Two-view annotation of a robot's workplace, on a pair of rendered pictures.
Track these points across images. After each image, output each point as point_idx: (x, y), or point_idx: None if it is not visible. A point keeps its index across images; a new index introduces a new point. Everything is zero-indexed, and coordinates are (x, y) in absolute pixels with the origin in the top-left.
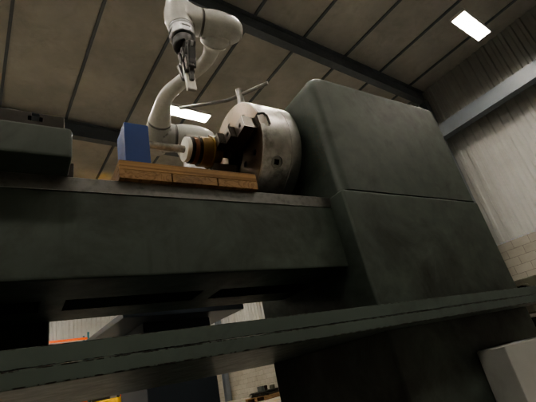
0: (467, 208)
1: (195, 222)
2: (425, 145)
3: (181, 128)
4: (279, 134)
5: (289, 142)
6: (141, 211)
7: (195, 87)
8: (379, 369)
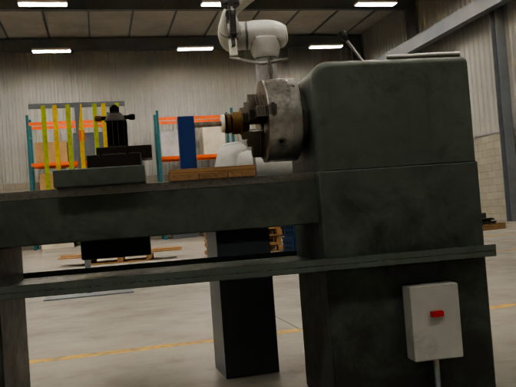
0: (458, 170)
1: (212, 202)
2: (433, 108)
3: (251, 28)
4: (283, 120)
5: (292, 125)
6: (182, 198)
7: (236, 52)
8: (323, 287)
